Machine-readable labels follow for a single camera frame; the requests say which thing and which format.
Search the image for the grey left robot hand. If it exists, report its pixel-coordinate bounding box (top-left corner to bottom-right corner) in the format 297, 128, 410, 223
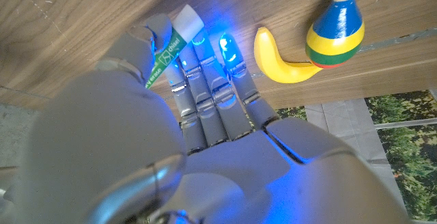
13, 13, 410, 224

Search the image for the white green marker body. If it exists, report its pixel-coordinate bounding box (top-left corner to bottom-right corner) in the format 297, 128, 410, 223
145, 4, 205, 90

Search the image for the printed window forest backdrop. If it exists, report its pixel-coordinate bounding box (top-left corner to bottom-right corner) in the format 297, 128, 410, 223
274, 89, 437, 223

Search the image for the yellow toy banana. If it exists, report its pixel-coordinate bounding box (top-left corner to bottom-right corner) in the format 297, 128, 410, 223
253, 27, 324, 84

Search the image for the colourful wooden maraca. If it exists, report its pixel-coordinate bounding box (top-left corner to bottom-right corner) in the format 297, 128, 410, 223
305, 0, 365, 70

